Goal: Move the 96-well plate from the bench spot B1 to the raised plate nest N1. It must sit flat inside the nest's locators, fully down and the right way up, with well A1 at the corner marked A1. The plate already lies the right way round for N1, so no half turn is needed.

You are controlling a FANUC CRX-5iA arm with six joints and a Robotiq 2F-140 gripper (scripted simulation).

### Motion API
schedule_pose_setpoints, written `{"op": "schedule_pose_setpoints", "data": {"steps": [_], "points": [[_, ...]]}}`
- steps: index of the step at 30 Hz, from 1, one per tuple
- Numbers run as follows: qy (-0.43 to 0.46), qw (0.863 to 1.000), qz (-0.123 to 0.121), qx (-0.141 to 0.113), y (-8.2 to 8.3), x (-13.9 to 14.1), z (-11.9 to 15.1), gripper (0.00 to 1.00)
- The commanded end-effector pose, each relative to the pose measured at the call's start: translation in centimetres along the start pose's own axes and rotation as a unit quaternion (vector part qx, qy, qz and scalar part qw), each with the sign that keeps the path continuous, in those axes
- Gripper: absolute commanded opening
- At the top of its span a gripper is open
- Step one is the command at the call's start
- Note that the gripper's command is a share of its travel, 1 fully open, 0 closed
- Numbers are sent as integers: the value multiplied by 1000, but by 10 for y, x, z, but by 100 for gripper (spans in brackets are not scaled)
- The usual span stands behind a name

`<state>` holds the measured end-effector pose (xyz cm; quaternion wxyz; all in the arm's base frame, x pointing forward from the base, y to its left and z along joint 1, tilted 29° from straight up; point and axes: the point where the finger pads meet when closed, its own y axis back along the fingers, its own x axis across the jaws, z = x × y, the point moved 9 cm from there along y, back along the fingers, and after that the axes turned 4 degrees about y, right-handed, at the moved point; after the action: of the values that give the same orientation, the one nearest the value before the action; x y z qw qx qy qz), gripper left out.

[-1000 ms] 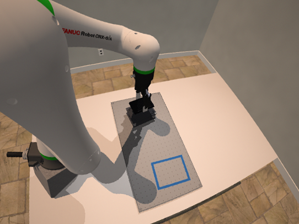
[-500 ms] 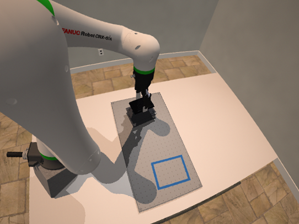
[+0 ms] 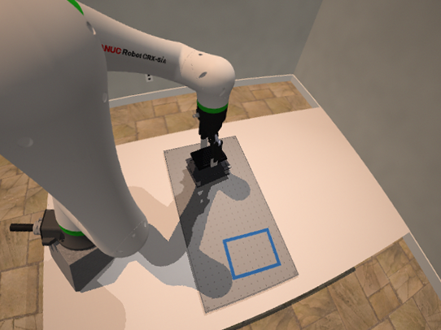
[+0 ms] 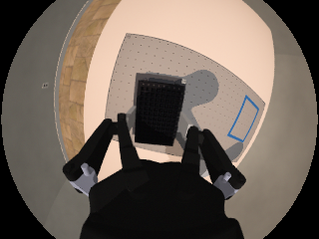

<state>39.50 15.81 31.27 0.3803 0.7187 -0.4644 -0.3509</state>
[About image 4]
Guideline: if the black well plate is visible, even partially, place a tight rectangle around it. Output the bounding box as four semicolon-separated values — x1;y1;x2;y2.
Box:
135;81;184;146

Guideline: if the grey rectangular base plate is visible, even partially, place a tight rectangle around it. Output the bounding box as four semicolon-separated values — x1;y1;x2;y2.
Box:
105;33;265;162

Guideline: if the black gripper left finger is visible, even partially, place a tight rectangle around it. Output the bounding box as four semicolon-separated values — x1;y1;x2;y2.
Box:
63;106;151;200

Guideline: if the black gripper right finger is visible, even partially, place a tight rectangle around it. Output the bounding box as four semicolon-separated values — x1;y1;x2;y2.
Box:
174;112;246;200

